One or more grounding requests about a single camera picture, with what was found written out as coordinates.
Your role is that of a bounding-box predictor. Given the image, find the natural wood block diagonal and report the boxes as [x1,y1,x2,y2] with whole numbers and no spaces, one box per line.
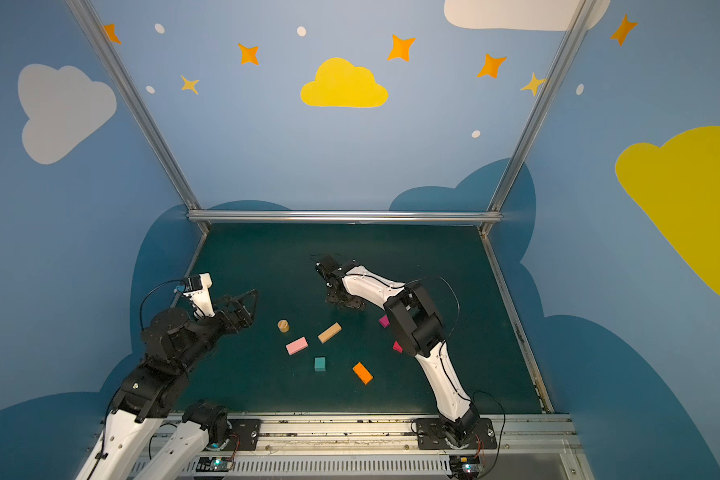
[318,322,342,344]

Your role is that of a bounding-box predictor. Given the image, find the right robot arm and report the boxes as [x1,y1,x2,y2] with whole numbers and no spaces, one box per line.
[315,256,480,448]

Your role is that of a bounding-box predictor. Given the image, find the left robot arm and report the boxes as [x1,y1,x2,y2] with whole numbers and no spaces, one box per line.
[77,289,259,479]

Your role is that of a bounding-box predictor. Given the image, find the pink rectangular block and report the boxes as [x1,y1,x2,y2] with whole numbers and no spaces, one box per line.
[286,337,309,356]

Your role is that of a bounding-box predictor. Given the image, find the teal cube block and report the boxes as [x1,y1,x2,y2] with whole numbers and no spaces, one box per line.
[314,357,326,372]

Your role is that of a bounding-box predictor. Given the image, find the orange rectangular block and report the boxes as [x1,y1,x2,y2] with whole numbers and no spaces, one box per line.
[352,362,373,385]

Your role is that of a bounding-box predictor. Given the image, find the small wood cylinder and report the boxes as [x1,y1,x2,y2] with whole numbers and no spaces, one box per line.
[277,319,290,333]

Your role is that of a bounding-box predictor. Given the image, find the left controller board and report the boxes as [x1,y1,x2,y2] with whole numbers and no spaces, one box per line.
[194,457,234,475]

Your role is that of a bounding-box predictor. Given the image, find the controller board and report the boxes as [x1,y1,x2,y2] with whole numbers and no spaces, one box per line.
[194,457,234,475]
[448,456,482,480]

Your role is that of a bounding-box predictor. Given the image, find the right controller board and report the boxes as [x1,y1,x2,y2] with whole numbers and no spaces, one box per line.
[448,456,482,480]

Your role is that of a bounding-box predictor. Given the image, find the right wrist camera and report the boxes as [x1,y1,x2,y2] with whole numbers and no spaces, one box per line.
[315,255,340,282]

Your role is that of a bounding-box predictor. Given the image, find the back aluminium frame bar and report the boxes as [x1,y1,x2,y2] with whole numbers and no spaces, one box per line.
[187,210,502,224]

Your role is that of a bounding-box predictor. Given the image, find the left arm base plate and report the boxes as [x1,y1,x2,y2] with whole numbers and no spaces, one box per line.
[219,418,262,454]

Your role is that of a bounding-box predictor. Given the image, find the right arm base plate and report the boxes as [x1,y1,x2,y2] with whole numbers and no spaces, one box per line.
[411,418,499,451]

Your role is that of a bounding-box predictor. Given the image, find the left aluminium frame post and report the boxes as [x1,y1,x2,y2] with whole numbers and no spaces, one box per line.
[66,0,202,213]

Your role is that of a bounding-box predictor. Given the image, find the aluminium frame post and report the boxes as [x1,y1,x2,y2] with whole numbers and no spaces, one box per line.
[66,0,202,213]
[479,0,599,240]

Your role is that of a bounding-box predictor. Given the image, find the aluminium front rail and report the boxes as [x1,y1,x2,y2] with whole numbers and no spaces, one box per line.
[125,413,594,479]

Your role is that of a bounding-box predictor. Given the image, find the right aluminium frame post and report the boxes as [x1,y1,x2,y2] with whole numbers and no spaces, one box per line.
[479,0,599,240]

